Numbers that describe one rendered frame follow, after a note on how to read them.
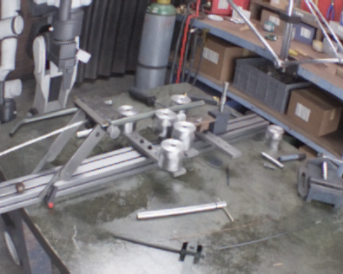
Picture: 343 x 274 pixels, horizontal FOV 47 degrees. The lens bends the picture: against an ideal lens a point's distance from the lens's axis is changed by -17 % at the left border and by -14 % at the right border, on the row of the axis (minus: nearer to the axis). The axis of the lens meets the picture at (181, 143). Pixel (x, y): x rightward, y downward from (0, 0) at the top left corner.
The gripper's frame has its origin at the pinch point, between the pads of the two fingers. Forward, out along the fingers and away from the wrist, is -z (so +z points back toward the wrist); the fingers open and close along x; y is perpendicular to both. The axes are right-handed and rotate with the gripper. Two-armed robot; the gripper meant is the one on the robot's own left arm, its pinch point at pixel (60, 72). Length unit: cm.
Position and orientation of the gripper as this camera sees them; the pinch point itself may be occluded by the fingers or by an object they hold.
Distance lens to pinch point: 117.1
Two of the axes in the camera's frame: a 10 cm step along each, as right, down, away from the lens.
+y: 7.9, -1.9, 5.9
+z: 1.5, -8.7, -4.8
